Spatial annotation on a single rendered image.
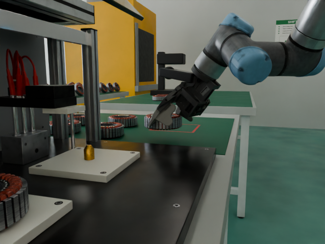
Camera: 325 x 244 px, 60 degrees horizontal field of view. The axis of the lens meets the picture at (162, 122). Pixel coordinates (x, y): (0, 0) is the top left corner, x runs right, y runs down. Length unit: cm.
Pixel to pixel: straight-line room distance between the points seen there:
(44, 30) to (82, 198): 34
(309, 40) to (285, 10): 503
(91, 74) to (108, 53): 342
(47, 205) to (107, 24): 389
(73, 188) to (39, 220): 12
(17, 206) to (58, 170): 18
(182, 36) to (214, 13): 72
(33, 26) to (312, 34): 53
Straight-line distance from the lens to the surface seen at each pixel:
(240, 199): 199
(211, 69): 71
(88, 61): 74
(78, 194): 43
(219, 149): 74
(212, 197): 47
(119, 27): 411
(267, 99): 557
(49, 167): 53
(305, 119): 569
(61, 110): 54
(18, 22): 56
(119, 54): 407
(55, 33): 64
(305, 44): 66
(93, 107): 74
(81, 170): 50
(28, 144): 61
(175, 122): 79
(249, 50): 61
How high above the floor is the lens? 94
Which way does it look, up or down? 9 degrees down
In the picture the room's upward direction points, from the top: straight up
